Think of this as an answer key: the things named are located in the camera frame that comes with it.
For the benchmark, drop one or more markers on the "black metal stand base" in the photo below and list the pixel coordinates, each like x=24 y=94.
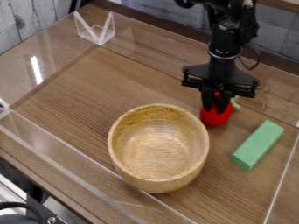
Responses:
x=48 y=216

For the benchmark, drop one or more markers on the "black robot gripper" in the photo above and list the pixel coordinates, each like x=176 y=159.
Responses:
x=219 y=77

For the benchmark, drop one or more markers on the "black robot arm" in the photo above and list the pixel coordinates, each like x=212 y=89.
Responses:
x=232 y=25

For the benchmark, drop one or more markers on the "wooden bowl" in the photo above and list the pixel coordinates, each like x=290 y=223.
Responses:
x=158 y=144

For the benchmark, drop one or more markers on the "red plush strawberry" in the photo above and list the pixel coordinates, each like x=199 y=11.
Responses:
x=212 y=118

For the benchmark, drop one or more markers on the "clear acrylic corner bracket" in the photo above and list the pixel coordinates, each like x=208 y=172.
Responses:
x=96 y=34

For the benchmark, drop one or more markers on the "green rectangular block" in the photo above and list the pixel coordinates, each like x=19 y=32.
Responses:
x=256 y=145

